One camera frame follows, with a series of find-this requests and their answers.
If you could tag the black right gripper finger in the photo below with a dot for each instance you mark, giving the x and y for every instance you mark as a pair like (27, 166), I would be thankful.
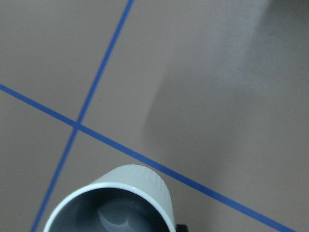
(181, 228)

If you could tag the white mug with pink band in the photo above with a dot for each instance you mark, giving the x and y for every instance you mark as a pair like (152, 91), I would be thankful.
(129, 198)

